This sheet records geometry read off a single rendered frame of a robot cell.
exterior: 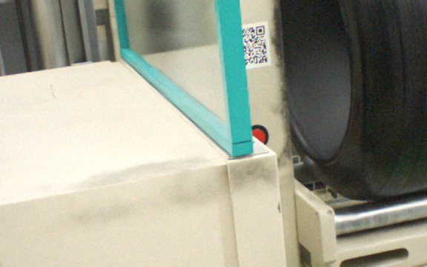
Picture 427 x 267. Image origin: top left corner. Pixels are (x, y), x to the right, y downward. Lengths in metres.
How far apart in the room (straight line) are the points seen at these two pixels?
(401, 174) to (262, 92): 0.27
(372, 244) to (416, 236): 0.08
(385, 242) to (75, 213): 0.94
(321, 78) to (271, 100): 0.40
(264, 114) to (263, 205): 0.79
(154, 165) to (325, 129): 1.15
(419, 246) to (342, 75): 0.49
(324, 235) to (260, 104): 0.25
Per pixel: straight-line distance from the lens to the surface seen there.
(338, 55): 1.96
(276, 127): 1.57
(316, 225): 1.53
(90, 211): 0.74
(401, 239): 1.61
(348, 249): 1.58
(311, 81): 1.93
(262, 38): 1.53
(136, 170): 0.76
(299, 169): 1.84
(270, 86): 1.55
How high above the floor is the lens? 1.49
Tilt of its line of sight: 16 degrees down
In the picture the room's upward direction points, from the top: 6 degrees counter-clockwise
